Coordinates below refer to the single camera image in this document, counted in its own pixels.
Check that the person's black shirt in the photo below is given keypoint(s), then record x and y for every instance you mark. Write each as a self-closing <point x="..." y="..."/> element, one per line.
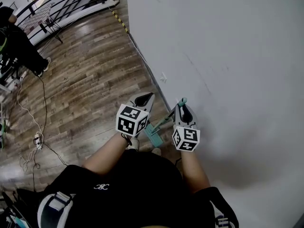
<point x="133" y="189"/>

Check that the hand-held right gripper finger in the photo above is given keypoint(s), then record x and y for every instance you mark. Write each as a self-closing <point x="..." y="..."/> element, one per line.
<point x="192" y="115"/>
<point x="177" y="114"/>

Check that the black metal railing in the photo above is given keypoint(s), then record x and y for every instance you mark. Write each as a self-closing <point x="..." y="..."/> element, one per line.
<point x="61" y="2"/>

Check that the person's left forearm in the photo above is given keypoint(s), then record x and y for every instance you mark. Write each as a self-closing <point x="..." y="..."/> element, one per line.
<point x="107" y="154"/>

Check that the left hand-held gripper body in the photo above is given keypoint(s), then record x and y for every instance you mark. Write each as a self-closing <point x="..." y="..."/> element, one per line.
<point x="130" y="123"/>

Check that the white power strip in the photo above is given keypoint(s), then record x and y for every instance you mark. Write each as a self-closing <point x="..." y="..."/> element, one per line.
<point x="38" y="140"/>

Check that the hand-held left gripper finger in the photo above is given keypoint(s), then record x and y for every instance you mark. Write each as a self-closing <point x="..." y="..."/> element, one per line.
<point x="149" y="104"/>
<point x="139" y="96"/>

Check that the table with patterned cloth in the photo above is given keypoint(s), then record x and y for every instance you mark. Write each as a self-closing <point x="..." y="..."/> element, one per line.
<point x="38" y="16"/>

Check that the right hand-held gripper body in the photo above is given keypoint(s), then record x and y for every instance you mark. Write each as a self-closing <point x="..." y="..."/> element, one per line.
<point x="186" y="136"/>

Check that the person's right forearm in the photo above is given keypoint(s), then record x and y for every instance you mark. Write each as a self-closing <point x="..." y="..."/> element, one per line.
<point x="193" y="172"/>

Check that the teal mop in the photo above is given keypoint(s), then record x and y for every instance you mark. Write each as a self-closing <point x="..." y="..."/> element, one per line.
<point x="154" y="134"/>

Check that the person's white shoe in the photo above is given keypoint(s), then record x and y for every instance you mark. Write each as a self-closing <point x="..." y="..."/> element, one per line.
<point x="156" y="151"/>
<point x="134" y="143"/>

